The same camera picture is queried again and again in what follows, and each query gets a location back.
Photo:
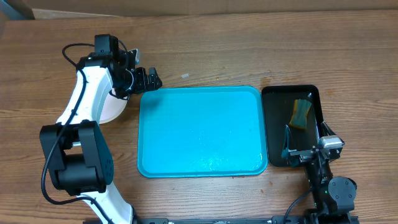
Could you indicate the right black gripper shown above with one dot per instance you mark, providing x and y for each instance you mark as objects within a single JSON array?
[{"x": 305, "y": 157}]

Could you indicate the teal plastic tray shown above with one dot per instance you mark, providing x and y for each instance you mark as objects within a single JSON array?
[{"x": 201, "y": 132}]

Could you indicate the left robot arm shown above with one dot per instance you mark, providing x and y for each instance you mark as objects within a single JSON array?
[{"x": 78, "y": 163}]

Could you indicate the green yellow sponge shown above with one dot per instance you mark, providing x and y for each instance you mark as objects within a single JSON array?
[{"x": 300, "y": 112}]

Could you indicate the black plastic tray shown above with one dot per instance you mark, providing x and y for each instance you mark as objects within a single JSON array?
[{"x": 278, "y": 106}]

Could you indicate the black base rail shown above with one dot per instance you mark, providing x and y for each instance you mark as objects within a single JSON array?
[{"x": 273, "y": 220}]

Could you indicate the small grey scrap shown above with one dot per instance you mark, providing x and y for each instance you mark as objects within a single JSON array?
[{"x": 185, "y": 75}]

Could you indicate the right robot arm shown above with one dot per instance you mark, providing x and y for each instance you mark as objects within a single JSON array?
[{"x": 333, "y": 196}]

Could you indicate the white plate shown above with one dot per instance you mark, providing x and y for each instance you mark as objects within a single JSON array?
[{"x": 112, "y": 108}]

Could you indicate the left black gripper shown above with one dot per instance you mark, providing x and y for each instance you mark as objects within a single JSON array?
[{"x": 153, "y": 78}]

